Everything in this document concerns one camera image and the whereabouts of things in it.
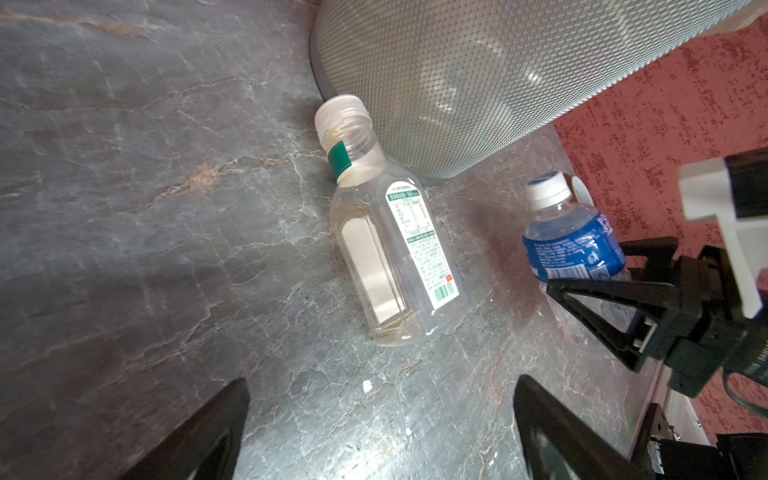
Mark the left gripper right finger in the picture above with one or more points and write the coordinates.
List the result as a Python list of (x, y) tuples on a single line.
[(556, 444)]

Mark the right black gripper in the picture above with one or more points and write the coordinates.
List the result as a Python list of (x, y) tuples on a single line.
[(716, 336)]

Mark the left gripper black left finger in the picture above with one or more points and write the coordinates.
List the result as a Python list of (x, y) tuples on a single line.
[(206, 445)]

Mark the Pocari blue label bottle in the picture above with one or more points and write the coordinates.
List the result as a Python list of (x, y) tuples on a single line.
[(566, 239)]

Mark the green label square bottle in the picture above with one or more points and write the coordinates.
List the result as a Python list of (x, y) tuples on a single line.
[(407, 283)]

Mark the grey mesh waste bin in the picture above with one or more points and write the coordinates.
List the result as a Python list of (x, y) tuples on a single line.
[(450, 83)]

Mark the tape roll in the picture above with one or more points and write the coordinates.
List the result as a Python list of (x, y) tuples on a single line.
[(580, 191)]

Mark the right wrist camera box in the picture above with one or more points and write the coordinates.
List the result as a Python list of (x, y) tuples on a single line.
[(733, 191)]

